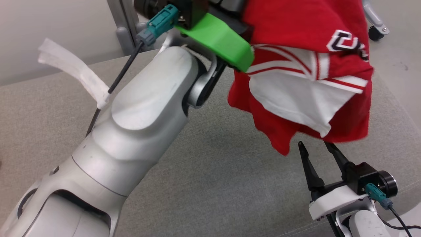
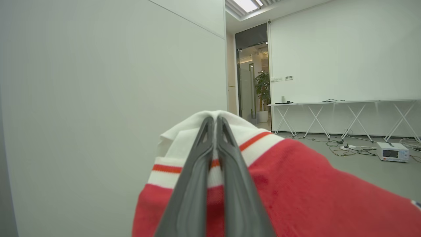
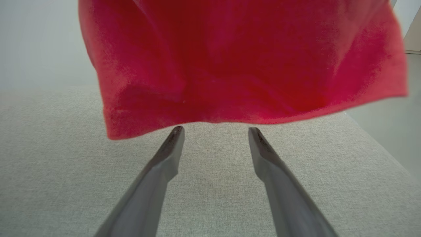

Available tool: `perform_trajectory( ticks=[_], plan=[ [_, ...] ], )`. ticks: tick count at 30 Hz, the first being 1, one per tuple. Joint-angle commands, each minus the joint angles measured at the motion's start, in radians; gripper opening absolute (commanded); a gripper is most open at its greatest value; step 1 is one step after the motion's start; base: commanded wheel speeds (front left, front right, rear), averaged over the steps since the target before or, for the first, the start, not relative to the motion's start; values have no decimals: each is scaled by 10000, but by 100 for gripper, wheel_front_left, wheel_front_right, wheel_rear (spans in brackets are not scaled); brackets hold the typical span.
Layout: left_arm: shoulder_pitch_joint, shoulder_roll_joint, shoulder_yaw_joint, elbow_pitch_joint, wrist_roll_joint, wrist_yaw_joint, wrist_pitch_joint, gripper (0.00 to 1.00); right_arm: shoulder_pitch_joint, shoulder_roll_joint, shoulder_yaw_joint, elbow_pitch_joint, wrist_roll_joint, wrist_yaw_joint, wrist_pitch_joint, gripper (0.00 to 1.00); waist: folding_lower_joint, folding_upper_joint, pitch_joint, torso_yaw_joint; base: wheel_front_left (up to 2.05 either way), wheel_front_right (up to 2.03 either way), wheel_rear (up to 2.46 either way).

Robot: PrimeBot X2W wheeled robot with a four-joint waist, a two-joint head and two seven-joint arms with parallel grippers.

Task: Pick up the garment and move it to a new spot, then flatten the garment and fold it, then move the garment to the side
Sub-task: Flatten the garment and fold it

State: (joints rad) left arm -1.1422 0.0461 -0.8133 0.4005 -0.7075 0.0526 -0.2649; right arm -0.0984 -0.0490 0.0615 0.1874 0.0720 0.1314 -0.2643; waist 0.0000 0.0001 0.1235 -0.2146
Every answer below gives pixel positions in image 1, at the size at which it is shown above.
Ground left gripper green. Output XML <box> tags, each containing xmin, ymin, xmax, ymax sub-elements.
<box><xmin>174</xmin><ymin>13</ymin><xmax>254</xmax><ymax>73</ymax></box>

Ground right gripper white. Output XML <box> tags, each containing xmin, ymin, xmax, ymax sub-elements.
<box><xmin>298</xmin><ymin>141</ymin><xmax>369</xmax><ymax>221</ymax></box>

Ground red jersey shirt white sleeves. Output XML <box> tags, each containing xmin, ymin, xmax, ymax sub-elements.
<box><xmin>228</xmin><ymin>0</ymin><xmax>374</xmax><ymax>156</ymax></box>

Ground white tape strip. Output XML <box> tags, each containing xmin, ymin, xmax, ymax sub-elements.
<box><xmin>37</xmin><ymin>38</ymin><xmax>111</xmax><ymax>110</ymax></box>

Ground grey caster wheel leg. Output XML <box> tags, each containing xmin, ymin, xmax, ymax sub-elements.
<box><xmin>362</xmin><ymin>0</ymin><xmax>390</xmax><ymax>41</ymax></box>

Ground right arm cable teal plug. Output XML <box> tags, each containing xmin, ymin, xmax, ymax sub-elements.
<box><xmin>364</xmin><ymin>183</ymin><xmax>421</xmax><ymax>237</ymax></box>

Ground arm cable teal plug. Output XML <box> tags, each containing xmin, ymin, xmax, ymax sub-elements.
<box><xmin>364</xmin><ymin>183</ymin><xmax>421</xmax><ymax>237</ymax></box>
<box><xmin>86</xmin><ymin>5</ymin><xmax>180</xmax><ymax>137</ymax></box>

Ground left arm cable teal plug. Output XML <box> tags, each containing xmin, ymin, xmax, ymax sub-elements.
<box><xmin>86</xmin><ymin>5</ymin><xmax>180</xmax><ymax>137</ymax></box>

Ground grey partition post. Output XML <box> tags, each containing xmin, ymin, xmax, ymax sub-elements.
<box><xmin>107</xmin><ymin>0</ymin><xmax>150</xmax><ymax>56</ymax></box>

